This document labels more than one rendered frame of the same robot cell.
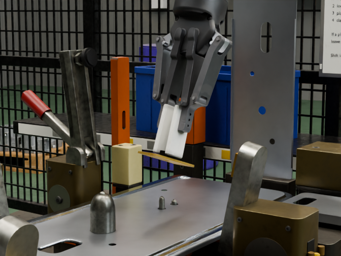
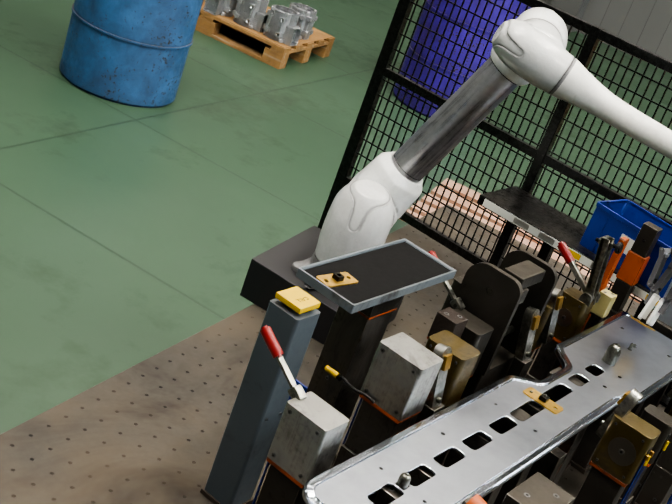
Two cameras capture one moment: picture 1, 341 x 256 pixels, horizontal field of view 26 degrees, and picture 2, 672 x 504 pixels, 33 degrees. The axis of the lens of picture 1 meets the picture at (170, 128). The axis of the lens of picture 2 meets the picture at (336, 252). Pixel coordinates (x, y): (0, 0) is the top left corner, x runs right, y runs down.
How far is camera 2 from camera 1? 1.85 m
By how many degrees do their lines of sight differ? 16
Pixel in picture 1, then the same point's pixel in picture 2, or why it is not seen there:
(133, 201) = (610, 336)
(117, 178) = (595, 310)
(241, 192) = not seen: outside the picture
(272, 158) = not seen: outside the picture
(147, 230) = (631, 369)
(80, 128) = (596, 284)
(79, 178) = (583, 312)
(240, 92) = not seen: outside the picture
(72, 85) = (602, 260)
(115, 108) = (610, 267)
